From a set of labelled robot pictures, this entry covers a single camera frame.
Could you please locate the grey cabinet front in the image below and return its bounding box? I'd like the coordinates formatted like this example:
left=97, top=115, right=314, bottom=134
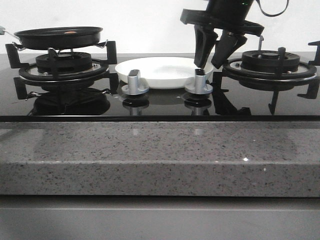
left=0, top=196, right=320, bottom=240

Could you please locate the left black gas burner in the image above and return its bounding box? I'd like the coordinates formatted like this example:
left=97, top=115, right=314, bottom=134
left=35, top=52, right=92, bottom=74

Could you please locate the right black gas burner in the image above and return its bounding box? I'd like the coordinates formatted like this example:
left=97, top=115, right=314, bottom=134
left=241, top=50, right=300, bottom=73

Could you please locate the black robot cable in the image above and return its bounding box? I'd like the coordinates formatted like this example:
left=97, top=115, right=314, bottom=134
left=255, top=0, right=290, bottom=18

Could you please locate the silver right stove knob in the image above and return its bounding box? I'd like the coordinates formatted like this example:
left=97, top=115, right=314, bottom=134
left=184, top=68, right=213, bottom=95

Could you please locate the white round plate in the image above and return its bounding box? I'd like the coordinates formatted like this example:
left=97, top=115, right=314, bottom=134
left=115, top=57, right=198, bottom=90

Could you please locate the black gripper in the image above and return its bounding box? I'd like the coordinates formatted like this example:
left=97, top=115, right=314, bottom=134
left=180, top=0, right=264, bottom=69

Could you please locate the left black pan support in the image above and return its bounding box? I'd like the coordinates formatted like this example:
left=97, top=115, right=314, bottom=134
left=5, top=41, right=117, bottom=100

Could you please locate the black gas burner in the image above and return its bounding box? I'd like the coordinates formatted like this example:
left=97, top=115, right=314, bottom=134
left=35, top=52, right=92, bottom=74
left=241, top=50, right=300, bottom=73

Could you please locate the black frying pan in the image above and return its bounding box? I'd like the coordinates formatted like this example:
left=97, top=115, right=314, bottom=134
left=13, top=26, right=103, bottom=50

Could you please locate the silver stove knob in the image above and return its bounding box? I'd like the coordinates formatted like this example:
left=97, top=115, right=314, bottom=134
left=184, top=68, right=213, bottom=95
left=121, top=69, right=149, bottom=96

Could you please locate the black pan support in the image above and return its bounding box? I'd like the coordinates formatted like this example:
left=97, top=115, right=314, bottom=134
left=206, top=47, right=320, bottom=118
left=5, top=41, right=117, bottom=100

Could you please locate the black glass cooktop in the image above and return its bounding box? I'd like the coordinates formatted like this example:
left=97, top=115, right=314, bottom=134
left=0, top=54, right=320, bottom=122

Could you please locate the silver left stove knob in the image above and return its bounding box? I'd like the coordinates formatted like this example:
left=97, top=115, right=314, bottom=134
left=121, top=69, right=149, bottom=96

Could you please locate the right black pan support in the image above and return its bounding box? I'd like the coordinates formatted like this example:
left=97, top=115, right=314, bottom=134
left=206, top=47, right=320, bottom=118

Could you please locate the fried egg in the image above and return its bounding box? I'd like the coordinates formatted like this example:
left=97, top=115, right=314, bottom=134
left=63, top=31, right=77, bottom=34

